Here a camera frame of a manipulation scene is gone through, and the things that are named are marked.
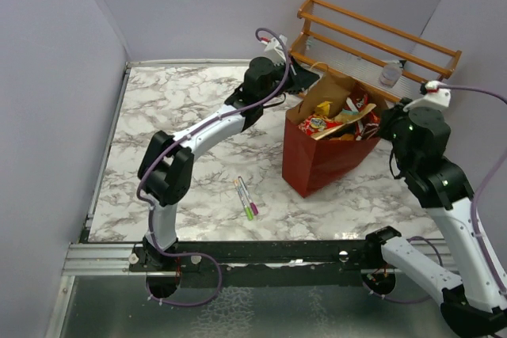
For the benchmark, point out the teal white snack bag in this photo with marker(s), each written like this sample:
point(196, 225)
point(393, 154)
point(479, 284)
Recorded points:
point(349, 107)

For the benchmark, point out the purple cap marker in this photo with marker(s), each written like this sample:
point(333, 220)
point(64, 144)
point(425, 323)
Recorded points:
point(249, 197)

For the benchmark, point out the red cheez-it snack bag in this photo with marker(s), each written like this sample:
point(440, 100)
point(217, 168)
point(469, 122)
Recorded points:
point(318, 126)

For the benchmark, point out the green cap marker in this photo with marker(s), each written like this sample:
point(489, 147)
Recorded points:
point(246, 207)

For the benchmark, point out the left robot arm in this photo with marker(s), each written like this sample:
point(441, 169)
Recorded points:
point(166, 171)

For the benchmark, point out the gold foil snack bag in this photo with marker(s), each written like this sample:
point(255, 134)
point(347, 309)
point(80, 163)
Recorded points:
point(344, 118)

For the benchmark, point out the wooden shelf rack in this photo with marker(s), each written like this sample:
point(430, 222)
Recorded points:
point(341, 41)

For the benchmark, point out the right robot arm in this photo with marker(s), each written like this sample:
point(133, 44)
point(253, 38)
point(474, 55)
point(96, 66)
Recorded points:
point(472, 301)

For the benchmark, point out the red brown paper bag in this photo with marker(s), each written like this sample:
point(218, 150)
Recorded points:
point(309, 164)

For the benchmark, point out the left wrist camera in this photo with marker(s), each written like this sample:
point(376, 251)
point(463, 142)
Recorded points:
point(273, 50)

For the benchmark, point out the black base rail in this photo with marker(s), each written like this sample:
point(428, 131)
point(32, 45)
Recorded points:
point(206, 264)

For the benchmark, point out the yellow m&m's packet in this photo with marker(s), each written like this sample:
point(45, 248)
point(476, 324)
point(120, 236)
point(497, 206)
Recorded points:
point(323, 109)

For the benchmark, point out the red doritos chip bag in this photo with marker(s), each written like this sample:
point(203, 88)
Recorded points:
point(368, 126)

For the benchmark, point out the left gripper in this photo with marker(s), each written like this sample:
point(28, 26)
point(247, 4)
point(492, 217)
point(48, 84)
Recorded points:
point(300, 77)

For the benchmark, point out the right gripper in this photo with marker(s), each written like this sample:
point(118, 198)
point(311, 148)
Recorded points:
point(390, 116)

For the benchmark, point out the clear plastic cup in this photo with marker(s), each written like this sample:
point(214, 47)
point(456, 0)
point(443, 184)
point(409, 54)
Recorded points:
point(390, 74)

